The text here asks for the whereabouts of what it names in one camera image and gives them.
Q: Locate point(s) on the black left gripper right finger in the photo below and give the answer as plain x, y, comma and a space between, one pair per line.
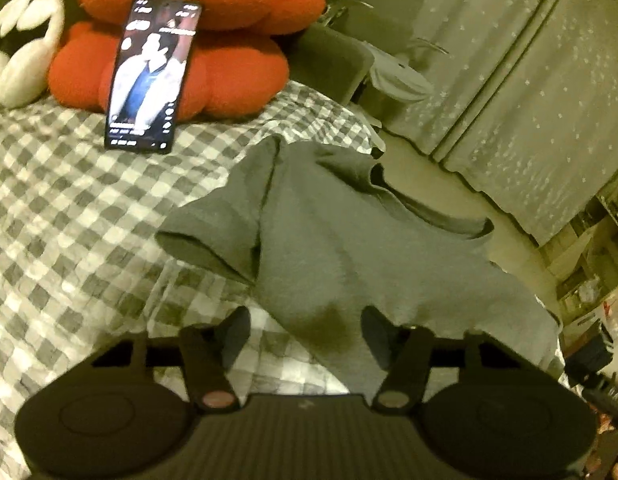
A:
403, 353

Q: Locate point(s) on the grey t-shirt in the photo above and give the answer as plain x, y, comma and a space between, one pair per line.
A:
318, 235

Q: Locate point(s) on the grey white checkered bedsheet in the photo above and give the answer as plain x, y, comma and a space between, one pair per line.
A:
79, 264

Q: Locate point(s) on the orange plush cushion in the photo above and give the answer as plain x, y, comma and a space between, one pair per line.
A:
235, 67

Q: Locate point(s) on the white cloth on chair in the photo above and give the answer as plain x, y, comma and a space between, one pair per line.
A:
396, 79

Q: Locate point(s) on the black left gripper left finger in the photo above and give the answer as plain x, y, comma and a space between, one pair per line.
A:
208, 352

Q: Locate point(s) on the white over-ear headphones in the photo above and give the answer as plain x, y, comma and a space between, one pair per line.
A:
23, 73

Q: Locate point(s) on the dark grey bedside cube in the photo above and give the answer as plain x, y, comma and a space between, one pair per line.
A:
328, 62

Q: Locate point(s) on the grey star patterned curtain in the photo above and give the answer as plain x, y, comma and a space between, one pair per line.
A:
524, 104

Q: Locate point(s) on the grey office chair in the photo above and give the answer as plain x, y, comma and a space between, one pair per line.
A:
389, 26

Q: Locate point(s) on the wooden shelf unit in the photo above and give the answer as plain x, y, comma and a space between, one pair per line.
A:
583, 255

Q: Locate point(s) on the black smartphone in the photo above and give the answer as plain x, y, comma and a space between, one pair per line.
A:
148, 75

